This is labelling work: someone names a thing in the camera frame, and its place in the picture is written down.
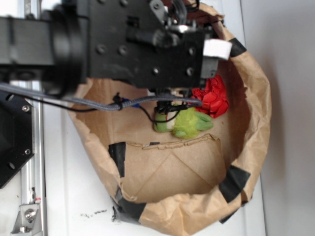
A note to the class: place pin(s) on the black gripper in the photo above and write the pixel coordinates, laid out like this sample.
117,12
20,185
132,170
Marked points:
143,44

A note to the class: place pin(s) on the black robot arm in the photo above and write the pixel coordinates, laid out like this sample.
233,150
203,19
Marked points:
55,48

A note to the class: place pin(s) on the red crumpled paper ball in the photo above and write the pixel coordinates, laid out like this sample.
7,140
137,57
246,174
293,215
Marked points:
213,97

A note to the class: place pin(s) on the green plush frog toy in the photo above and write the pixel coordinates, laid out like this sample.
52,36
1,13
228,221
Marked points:
184,124

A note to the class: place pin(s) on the brown paper bag bin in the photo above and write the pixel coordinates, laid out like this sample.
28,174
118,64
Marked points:
179,187

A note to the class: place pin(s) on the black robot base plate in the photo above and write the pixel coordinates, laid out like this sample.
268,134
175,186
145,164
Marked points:
16,139

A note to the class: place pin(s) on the aluminium extrusion rail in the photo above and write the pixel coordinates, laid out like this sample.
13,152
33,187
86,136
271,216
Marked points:
33,172

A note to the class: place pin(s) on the metal corner bracket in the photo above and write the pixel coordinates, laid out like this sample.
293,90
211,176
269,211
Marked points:
28,221

